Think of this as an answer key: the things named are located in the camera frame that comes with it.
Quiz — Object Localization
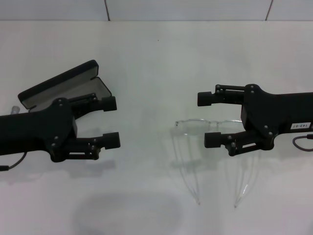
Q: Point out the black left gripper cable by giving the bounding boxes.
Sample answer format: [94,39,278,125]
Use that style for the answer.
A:
[0,153,26,171]

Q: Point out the black glasses case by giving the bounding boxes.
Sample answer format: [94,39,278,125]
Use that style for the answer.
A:
[18,59,113,114]

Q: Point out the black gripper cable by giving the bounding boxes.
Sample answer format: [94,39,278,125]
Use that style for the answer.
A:
[0,153,26,171]
[292,134,313,151]

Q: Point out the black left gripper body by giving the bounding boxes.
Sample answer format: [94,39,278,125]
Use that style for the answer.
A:
[0,97,79,163]

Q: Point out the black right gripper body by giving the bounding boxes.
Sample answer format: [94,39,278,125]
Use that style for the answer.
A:
[240,83,313,150]

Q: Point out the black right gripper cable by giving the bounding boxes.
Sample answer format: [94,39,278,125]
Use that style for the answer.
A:
[292,134,313,151]

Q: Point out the clear transparent glasses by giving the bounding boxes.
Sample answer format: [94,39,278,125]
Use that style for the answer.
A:
[171,118,260,209]

